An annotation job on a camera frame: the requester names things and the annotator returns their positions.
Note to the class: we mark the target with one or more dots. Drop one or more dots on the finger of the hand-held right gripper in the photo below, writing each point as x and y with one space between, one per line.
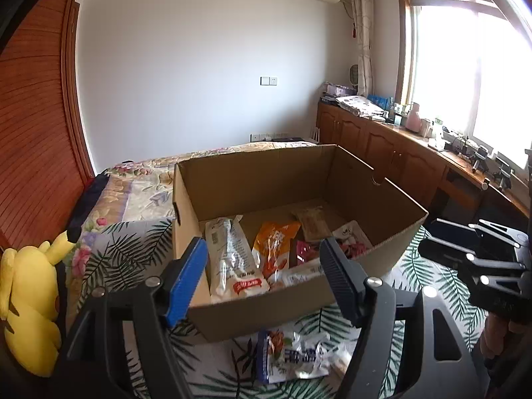
453 225
449 253

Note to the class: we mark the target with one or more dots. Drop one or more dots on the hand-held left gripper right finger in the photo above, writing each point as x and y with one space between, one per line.
338 278

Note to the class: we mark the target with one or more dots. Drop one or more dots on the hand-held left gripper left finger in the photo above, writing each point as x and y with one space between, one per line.
187 282

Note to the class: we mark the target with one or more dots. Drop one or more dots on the small white snack packet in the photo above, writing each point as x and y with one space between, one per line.
299 276

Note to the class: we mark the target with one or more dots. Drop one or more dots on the white pink print snack packet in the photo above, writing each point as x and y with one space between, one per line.
353 237

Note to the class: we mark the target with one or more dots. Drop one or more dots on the long white snack packet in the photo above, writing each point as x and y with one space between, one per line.
232 257

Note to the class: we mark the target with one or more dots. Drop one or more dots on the clear sesame cake packet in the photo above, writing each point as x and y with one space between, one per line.
314 222

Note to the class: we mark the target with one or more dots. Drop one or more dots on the orange snack packet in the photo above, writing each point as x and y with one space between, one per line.
274 241

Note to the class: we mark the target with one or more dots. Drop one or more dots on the brown cardboard box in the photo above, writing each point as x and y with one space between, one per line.
266 174

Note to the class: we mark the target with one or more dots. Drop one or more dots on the person's right hand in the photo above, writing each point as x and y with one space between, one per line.
494 334

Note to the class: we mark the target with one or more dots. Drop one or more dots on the black desk device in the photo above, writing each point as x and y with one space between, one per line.
481 160
505 174

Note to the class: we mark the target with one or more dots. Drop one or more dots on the leaf print bed sheet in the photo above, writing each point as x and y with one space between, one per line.
124 245

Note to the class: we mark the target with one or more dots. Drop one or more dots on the white bottle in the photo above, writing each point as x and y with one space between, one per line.
437 135

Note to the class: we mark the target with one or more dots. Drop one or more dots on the wooden cabinet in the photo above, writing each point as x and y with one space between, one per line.
386 149

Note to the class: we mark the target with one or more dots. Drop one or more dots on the floral blanket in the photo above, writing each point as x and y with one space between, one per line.
137 191

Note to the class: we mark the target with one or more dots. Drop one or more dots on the pink kettle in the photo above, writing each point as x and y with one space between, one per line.
412 118

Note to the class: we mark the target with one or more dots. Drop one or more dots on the blue packets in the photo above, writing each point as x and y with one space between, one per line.
380 101

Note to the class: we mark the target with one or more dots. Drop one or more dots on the white router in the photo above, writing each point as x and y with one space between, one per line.
316 134

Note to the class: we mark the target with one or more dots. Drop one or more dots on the folded printed cloth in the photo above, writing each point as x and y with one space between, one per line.
359 106

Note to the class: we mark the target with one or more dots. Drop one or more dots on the window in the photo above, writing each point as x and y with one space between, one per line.
457 70

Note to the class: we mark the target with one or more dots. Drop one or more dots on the yellow plush toy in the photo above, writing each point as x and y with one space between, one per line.
29 299

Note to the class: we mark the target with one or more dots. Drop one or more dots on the round table mirror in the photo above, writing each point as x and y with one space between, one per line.
355 77

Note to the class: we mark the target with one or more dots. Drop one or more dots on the purple box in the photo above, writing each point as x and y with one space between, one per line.
337 89

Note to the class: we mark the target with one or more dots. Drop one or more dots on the patterned curtain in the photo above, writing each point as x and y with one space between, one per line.
362 33

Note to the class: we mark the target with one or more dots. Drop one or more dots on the red tassel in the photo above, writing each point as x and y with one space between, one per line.
354 29

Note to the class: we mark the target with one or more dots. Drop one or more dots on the wooden slatted headboard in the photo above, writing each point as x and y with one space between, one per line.
37 112

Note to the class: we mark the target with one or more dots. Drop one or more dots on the white wall socket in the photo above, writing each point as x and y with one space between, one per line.
261 136

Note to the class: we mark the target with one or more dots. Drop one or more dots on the white wall switch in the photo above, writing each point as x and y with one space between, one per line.
269 80

